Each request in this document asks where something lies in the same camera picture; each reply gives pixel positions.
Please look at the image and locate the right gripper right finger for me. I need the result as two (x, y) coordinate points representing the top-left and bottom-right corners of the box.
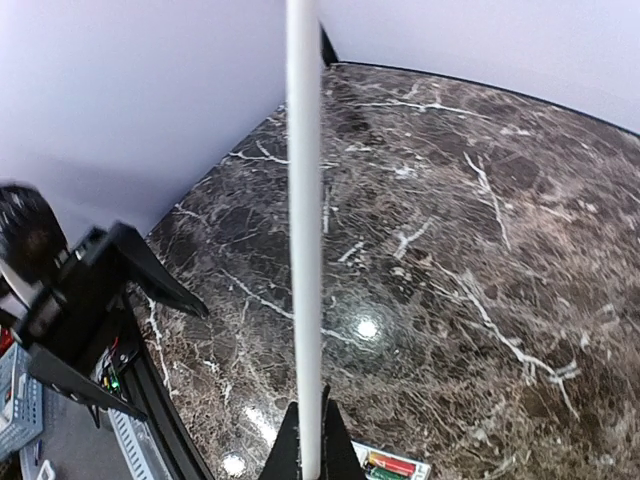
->
(320, 385), (365, 480)

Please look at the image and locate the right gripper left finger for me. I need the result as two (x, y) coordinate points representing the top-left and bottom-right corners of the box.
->
(259, 402), (301, 480)

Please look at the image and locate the grey plastic basket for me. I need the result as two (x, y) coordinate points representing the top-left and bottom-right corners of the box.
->
(0, 344), (43, 461)

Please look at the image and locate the white remote control body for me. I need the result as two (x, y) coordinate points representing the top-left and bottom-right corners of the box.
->
(352, 441), (432, 480)

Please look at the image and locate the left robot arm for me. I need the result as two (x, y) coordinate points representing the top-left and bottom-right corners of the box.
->
(1, 184), (208, 420)

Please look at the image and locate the white remote battery cover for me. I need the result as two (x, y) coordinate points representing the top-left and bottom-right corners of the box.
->
(286, 1), (322, 479)

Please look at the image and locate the black front rail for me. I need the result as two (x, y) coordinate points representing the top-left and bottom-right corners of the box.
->
(122, 297), (214, 480)

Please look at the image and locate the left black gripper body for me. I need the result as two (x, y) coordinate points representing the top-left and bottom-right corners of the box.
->
(13, 222), (135, 370)

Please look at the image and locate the white slotted cable duct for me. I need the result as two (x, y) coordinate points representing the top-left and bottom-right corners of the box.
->
(108, 409), (171, 480)

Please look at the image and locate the red battery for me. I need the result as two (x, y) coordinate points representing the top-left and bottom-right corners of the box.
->
(368, 452), (416, 477)

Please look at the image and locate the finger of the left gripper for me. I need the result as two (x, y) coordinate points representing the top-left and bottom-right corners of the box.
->
(117, 222), (209, 318)
(28, 345), (147, 421)

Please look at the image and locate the left black frame post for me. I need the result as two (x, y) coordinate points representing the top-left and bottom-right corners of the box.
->
(320, 24), (339, 68)

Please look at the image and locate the green battery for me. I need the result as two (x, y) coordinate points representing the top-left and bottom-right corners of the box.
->
(364, 465), (407, 480)

